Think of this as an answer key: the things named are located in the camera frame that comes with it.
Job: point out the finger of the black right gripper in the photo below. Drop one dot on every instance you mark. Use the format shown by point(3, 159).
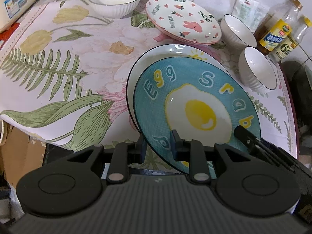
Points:
point(264, 150)

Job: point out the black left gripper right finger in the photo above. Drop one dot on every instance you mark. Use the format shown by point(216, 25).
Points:
point(191, 151)

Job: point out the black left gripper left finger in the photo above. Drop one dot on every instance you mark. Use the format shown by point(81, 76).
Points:
point(123, 155)

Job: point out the blue fried egg plate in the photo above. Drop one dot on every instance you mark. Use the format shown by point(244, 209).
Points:
point(195, 98)

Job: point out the white black-rimmed plate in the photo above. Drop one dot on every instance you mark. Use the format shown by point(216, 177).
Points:
point(166, 51)

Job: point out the pink-rimmed plate underneath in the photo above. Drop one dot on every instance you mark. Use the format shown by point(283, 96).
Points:
point(190, 29)

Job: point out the large white ribbed bowl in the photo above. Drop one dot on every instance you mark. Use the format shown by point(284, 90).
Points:
point(113, 9)

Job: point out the black wok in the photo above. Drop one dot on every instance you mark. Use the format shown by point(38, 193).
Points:
point(300, 88)

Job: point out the floral tablecloth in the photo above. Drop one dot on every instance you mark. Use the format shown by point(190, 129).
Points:
point(64, 72)

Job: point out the cardboard box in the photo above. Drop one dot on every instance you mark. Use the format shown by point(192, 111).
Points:
point(20, 154)

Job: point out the vinegar bottle yellow cap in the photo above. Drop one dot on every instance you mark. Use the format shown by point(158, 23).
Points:
point(291, 41)

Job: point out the oil bottle yellow label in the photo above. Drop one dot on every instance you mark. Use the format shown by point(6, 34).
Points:
point(275, 29)

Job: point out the white plastic seasoning bag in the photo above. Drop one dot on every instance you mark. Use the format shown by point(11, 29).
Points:
point(250, 12)

